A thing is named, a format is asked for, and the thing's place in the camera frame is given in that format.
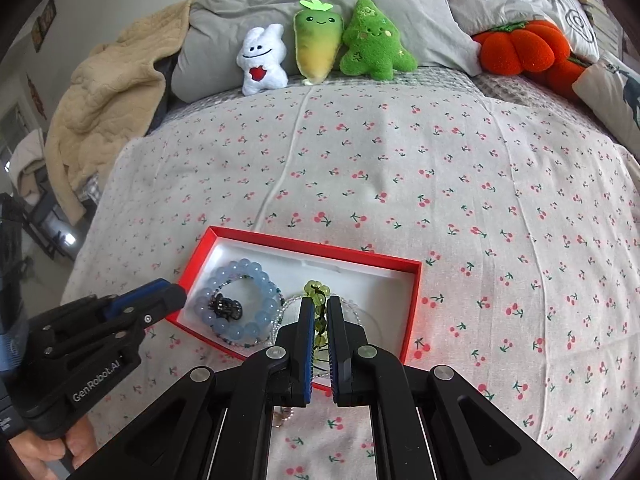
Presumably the orange pumpkin plush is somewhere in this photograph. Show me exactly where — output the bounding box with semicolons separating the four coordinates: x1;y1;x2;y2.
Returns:
524;54;592;104
472;19;571;79

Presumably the white rabbit plush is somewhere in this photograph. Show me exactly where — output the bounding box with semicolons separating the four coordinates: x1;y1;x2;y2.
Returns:
235;23;290;97

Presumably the red cardboard box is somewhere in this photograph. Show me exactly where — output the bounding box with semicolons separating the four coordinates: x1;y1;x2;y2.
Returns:
176;225;424;395

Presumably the blue bead bracelet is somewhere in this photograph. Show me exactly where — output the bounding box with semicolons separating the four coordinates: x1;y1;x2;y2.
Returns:
192;258;284;347

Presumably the green bead bracelet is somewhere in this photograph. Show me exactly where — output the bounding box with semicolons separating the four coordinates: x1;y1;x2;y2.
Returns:
303;279;334;382

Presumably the beige quilted blanket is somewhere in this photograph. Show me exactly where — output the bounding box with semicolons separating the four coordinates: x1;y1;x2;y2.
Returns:
43;0;196;219

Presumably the wall poster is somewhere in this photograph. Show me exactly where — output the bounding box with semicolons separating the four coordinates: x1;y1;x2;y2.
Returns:
30;0;57;54

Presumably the stack of books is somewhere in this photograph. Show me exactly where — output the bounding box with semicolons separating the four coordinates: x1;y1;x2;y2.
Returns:
575;0;629;59

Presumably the person's left hand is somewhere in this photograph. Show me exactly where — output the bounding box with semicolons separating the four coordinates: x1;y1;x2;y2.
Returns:
0;412;99;480

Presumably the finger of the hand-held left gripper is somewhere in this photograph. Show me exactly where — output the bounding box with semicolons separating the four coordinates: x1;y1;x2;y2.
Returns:
30;283;189;362
97;278;174;319

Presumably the white deer print pillow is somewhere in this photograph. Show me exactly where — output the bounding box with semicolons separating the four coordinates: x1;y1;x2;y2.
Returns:
571;54;640;147

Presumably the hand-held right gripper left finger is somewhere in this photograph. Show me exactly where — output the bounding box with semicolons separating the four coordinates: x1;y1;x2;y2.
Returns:
85;296;316;480

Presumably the grey waffle bed cover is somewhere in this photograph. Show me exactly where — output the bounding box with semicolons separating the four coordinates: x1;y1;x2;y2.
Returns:
149;64;547;127

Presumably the yellow green carrot plush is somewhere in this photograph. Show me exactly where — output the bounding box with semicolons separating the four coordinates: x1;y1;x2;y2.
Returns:
292;0;344;86

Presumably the black bead charm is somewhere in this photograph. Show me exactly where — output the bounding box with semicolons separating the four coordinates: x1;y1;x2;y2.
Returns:
208;295;244;319

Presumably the green tree plush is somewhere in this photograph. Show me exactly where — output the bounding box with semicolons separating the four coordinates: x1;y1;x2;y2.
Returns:
339;0;419;81

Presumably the dark chair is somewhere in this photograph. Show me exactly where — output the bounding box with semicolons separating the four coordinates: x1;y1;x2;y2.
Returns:
19;187;77;262

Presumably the clear bead bracelet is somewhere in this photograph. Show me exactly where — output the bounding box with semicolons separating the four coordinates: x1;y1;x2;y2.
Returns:
270;293;381;349

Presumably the grey line-drawing pillow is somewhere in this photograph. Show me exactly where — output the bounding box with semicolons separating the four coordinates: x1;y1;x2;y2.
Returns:
440;0;601;64

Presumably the dark thin bead bracelet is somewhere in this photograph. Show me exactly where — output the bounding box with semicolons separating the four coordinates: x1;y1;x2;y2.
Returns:
212;272;281;349

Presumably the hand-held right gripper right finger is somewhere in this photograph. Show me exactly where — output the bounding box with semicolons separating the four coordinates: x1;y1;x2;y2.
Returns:
327;296;579;480

